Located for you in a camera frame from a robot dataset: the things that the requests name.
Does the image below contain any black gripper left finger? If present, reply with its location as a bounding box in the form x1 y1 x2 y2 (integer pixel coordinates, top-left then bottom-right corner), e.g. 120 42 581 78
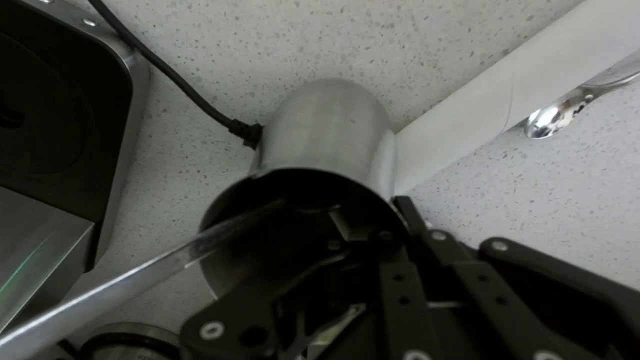
177 215 435 360

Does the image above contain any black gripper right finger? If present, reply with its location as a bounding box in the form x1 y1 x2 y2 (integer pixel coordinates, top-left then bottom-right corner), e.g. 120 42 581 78
392 193 640 360

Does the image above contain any silver metal cup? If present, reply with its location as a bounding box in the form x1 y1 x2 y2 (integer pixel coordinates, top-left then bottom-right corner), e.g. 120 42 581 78
195 75 401 316

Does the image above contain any shiny chrome utensil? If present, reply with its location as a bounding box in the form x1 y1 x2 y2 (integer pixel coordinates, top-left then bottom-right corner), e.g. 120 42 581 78
524 56 640 142

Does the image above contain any black steel coffee maker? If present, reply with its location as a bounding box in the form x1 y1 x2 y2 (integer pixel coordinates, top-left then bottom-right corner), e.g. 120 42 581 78
0 0 151 332

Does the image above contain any black power cable with plug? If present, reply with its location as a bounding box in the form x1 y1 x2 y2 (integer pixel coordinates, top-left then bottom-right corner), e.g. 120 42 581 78
85 0 266 149

